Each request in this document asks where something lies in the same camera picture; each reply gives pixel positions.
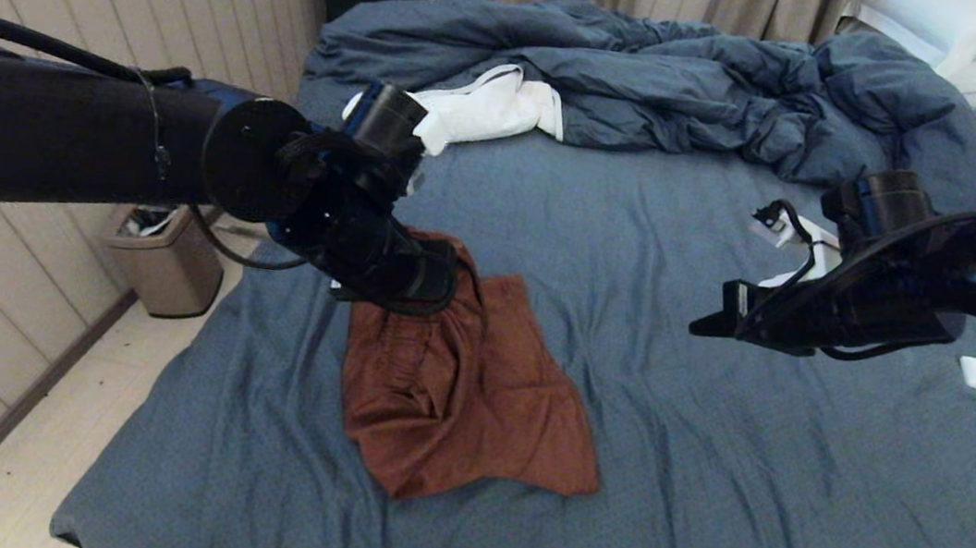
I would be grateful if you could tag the black and orange left arm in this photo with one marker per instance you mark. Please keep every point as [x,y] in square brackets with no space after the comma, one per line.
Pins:
[77,130]

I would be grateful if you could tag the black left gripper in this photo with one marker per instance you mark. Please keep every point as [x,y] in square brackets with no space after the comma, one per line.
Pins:
[347,210]

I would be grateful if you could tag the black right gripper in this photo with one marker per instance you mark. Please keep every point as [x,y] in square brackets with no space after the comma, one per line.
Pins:
[885,304]

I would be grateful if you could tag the crumpled blue duvet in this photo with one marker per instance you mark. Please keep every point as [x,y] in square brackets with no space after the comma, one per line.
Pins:
[643,74]

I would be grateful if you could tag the black bin liner bag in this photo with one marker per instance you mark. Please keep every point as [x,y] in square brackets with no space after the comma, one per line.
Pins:
[152,222]

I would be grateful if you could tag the bronze trash bin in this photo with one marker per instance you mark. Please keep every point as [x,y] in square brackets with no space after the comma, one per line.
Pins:
[171,272]

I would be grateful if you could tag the blue bed sheet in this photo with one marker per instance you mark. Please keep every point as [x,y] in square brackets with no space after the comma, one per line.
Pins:
[699,523]

